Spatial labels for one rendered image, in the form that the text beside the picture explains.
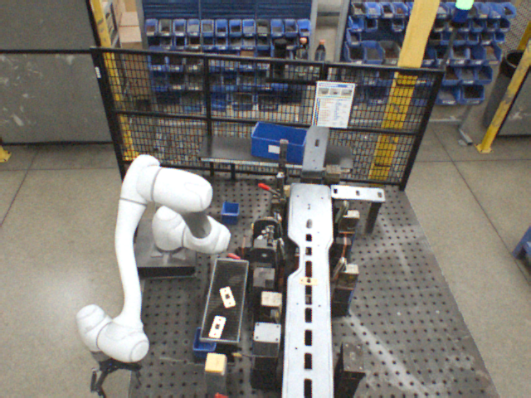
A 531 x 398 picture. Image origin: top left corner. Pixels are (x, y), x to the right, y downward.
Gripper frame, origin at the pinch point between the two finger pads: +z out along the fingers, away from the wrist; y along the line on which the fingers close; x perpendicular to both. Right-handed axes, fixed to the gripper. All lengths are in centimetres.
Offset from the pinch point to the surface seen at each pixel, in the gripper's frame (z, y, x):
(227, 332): -22, -42, 20
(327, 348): 0, -76, 29
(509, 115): 29, -390, -124
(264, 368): 7, -53, 18
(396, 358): 32, -113, 27
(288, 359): -2, -60, 27
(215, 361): -20.1, -33.2, 27.3
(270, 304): -16, -64, 10
